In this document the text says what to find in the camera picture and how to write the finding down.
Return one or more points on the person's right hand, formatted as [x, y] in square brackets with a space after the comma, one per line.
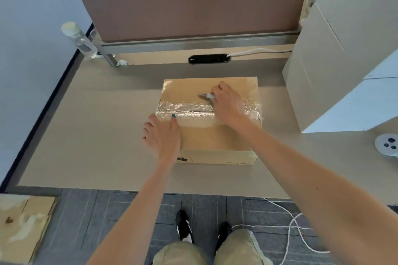
[230, 106]

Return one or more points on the person's left hand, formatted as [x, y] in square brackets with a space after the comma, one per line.
[163, 137]

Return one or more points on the white utility knife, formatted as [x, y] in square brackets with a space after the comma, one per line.
[208, 96]

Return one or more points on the brown cardboard box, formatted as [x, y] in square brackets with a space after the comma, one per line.
[25, 224]
[211, 137]

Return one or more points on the person's left forearm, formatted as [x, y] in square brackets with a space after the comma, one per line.
[136, 218]

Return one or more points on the person's right forearm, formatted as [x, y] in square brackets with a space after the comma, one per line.
[311, 181]

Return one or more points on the black desk power socket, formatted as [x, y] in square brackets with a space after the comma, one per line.
[208, 59]

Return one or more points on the small white crumpled wrapper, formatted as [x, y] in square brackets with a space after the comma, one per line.
[122, 63]

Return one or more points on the black striped shoe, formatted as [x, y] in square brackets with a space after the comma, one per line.
[184, 226]
[223, 233]

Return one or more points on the grey metal bar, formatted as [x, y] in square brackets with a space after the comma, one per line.
[107, 53]

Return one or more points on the mauve desk divider panel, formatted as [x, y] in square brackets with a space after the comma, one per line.
[192, 10]

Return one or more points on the small clear glass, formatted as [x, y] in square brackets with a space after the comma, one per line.
[94, 34]

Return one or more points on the clear bottle white cap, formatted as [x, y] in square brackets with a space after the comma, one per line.
[81, 41]

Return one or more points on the white handheld controller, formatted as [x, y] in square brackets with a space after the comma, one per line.
[387, 143]

